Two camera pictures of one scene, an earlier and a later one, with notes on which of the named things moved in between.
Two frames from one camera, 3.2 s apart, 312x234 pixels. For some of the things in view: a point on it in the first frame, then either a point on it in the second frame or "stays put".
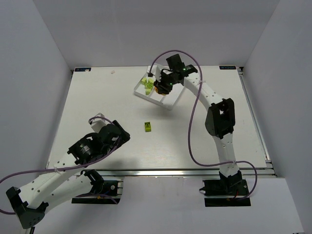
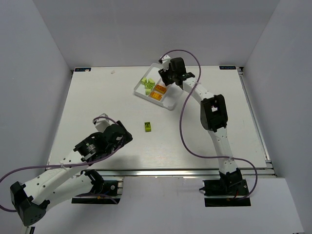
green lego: x=149 y=85 stays put
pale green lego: x=147 y=91 stays put
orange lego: x=157 y=91 → x=156 y=95
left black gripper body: x=121 y=131 stays put
